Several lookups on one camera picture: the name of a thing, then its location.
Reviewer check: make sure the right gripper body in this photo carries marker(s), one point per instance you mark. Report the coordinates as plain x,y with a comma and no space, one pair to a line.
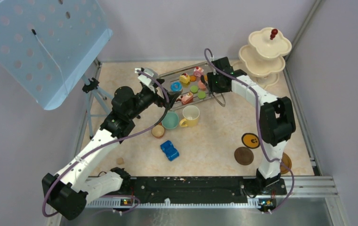
214,83

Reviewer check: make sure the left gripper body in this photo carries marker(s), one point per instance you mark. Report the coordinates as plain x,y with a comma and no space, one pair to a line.
146,98

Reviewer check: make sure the pink strawberry cake slice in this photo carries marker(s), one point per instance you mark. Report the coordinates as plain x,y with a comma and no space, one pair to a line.
187,98

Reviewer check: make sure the pink dome cupcake toy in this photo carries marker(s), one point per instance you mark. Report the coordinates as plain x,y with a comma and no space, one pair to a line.
202,85

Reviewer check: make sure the yellow cake slice toy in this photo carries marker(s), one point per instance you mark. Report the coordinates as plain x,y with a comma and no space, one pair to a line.
184,78

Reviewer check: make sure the pink swirl roll cake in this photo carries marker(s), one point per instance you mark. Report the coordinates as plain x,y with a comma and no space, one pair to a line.
198,72

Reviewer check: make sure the stainless steel tray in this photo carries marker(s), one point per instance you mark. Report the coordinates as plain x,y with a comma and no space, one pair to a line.
174,76

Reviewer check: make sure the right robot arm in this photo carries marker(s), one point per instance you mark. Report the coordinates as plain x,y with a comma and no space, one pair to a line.
274,115

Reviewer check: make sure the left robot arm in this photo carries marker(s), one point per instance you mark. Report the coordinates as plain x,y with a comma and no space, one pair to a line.
68,191

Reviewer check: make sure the blue frosted donut toy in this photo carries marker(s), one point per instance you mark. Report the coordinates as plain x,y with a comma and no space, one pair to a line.
176,86

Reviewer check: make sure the green macaron lower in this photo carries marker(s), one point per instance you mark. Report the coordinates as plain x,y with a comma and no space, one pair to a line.
201,95

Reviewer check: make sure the green macaron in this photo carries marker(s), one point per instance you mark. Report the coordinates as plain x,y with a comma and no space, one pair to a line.
201,95
194,89

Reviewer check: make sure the green macaron upper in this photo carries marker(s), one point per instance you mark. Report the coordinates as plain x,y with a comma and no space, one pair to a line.
194,89

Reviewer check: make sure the teal cup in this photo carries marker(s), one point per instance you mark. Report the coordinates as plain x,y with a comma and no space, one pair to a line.
170,121

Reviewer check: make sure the yellow mug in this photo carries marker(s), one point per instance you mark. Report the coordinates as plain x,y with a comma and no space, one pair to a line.
191,116

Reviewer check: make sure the orange swirl cookie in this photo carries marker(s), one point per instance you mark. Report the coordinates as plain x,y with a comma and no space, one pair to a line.
192,78

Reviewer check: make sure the small brown teacup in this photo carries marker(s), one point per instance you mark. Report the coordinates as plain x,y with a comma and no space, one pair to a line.
158,131

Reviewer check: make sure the blue toy car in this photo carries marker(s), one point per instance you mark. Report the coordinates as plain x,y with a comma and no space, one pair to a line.
169,150

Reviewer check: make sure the cream three-tier dessert stand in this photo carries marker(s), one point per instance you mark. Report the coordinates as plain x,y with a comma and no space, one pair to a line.
263,56

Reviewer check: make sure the black yellow smiley coaster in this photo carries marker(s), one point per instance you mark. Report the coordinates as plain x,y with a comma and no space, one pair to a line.
250,140

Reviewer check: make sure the small wooden block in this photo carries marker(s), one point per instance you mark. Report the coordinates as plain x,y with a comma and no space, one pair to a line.
120,161

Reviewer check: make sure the dark brown round coaster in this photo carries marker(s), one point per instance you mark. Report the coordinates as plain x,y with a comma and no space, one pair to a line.
243,156

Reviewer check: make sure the light brown wooden coaster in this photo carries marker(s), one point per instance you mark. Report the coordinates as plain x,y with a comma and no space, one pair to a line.
286,164

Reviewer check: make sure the blue perforated music stand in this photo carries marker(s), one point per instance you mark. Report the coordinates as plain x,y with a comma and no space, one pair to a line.
48,45

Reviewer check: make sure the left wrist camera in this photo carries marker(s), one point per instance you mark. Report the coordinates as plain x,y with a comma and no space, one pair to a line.
147,77

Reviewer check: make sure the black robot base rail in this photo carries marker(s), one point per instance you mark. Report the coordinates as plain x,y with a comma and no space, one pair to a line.
199,190

